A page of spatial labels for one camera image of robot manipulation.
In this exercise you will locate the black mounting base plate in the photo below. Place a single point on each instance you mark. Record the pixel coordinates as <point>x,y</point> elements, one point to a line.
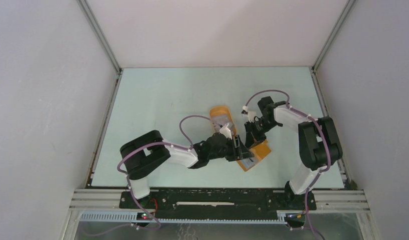
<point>218,203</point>

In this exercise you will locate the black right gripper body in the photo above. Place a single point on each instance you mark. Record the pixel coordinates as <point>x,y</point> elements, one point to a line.
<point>264,126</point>

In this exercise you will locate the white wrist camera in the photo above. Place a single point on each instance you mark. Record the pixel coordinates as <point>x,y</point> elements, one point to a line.
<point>225,131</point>
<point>250,115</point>

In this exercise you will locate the grey slotted cable duct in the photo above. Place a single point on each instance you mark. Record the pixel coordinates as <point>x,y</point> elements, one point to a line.
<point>135,217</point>

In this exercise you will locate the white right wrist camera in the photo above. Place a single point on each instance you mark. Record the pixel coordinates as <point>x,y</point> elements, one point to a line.
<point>250,115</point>

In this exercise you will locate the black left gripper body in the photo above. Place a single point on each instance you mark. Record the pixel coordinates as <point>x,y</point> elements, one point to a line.
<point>227,150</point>

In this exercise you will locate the orange oval plastic tray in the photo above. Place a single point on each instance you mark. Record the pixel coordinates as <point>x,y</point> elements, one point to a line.
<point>220,110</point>

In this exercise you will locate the orange leather card holder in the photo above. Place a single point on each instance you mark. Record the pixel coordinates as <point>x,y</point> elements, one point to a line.
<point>259,152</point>

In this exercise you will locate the aluminium frame rail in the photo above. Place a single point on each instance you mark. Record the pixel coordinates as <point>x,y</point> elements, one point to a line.
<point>327,201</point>

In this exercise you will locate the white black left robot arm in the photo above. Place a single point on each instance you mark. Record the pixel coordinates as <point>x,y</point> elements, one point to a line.
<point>143,155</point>

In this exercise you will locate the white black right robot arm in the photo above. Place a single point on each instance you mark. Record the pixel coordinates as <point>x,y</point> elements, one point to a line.
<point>318,142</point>

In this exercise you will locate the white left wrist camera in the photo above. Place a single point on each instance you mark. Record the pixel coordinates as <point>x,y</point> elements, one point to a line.
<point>225,131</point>

